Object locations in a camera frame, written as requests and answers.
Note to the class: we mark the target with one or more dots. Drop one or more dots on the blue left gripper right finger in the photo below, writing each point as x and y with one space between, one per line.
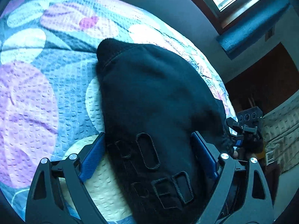
204 156

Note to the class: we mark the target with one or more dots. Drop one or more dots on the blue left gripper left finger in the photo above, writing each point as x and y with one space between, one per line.
90 157

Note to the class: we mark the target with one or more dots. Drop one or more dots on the black zip jacket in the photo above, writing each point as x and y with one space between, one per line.
152 100

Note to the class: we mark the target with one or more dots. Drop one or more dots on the person's right hand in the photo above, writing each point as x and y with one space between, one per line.
235 154

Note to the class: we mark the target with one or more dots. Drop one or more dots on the beige patterned bedding pile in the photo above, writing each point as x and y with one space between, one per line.
280 134

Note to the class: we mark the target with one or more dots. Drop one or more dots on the dark wooden wardrobe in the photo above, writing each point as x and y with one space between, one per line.
266 84

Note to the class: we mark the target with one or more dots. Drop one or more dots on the floral quilted bedspread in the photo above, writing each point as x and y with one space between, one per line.
50 98

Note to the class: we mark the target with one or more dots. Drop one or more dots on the blue curtain right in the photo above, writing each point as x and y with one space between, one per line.
252 27

